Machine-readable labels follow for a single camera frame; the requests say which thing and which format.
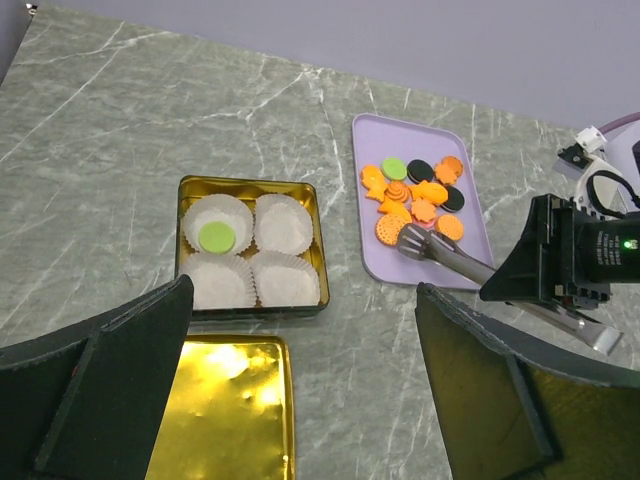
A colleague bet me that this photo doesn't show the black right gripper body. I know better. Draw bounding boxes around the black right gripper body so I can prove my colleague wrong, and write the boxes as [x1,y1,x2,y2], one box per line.
[480,194,639,310]

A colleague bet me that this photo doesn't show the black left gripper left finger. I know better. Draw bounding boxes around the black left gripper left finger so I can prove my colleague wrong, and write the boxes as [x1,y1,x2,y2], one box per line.
[1,275,194,479]

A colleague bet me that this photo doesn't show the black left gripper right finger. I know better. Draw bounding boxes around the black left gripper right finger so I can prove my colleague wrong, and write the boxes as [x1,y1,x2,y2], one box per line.
[415,283,639,479]

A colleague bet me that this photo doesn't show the gold tin lid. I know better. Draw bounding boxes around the gold tin lid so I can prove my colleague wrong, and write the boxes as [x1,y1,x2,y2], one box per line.
[146,334,295,479]

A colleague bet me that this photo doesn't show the metal tongs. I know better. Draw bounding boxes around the metal tongs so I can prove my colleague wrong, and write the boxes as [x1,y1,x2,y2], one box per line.
[396,223,623,355]

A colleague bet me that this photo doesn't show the orange dotted round cookie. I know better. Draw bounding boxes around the orange dotted round cookie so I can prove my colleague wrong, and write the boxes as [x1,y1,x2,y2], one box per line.
[374,213,408,247]

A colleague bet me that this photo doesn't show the green round cookie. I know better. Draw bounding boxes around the green round cookie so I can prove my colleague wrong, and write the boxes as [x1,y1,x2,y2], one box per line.
[381,157,407,181]
[198,221,236,254]

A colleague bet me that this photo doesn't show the orange fish cookie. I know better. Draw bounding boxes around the orange fish cookie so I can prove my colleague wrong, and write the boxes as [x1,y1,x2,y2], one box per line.
[360,165,388,203]

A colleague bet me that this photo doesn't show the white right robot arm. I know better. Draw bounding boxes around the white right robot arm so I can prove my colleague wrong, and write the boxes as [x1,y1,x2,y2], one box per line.
[480,120,639,309]

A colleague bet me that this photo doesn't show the orange round cookie front right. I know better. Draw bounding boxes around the orange round cookie front right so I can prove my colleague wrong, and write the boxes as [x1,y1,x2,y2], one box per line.
[434,214,465,242]

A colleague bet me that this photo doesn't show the black sandwich cookie right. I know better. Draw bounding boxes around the black sandwich cookie right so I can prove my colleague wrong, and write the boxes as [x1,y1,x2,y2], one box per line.
[441,185,465,213]

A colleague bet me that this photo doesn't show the black sandwich cookie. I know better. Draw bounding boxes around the black sandwich cookie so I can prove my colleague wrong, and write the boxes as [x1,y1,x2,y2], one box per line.
[407,159,435,184]
[441,185,465,213]

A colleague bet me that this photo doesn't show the orange round cookie back right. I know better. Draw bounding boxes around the orange round cookie back right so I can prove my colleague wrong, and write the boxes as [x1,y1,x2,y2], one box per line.
[441,156,464,178]

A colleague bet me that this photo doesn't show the black sandwich cookie back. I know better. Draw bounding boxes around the black sandwich cookie back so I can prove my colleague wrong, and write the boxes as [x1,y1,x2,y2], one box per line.
[407,159,435,184]

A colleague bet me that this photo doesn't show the white paper cup front left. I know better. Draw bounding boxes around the white paper cup front left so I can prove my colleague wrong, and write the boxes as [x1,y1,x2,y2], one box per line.
[179,252,257,311]

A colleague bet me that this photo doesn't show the white paper cup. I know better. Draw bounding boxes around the white paper cup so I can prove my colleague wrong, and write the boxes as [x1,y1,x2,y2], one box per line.
[254,194,313,256]
[182,194,254,255]
[249,251,321,307]
[179,252,257,311]

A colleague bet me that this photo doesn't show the orange swirl cookie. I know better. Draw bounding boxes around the orange swirl cookie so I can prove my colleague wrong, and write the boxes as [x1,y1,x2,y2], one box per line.
[385,180,411,203]

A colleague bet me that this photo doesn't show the white paper cup back left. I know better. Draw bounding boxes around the white paper cup back left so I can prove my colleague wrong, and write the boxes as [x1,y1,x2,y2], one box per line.
[182,194,254,255]

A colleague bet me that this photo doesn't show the lilac plastic tray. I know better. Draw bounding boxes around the lilac plastic tray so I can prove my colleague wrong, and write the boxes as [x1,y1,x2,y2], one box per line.
[352,114,493,291]

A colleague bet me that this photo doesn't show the gold cookie tin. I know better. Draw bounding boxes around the gold cookie tin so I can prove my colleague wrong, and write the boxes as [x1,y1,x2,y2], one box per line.
[174,174,331,321]

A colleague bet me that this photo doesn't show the white paper cup front right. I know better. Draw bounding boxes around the white paper cup front right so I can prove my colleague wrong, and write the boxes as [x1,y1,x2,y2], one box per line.
[249,251,321,307]

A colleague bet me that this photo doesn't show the white paper cup back right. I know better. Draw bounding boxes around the white paper cup back right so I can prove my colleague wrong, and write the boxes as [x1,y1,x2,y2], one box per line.
[254,194,313,256]

